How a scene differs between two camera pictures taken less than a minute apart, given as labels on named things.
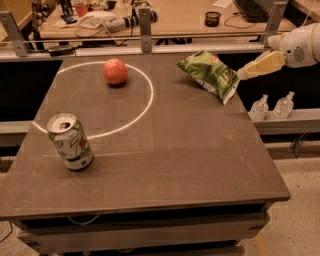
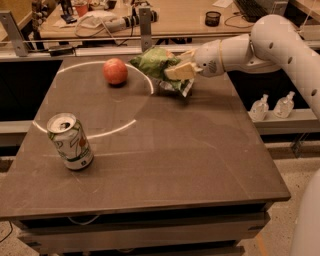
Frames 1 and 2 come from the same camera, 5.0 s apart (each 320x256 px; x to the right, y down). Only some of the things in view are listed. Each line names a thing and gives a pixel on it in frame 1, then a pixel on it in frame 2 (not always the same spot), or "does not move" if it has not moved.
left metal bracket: [18, 41] does not move
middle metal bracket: [145, 24] does not move
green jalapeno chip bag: [212, 73] → [153, 62]
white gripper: [297, 47] → [208, 58]
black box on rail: [60, 51] does not move
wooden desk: [119, 19] does not move
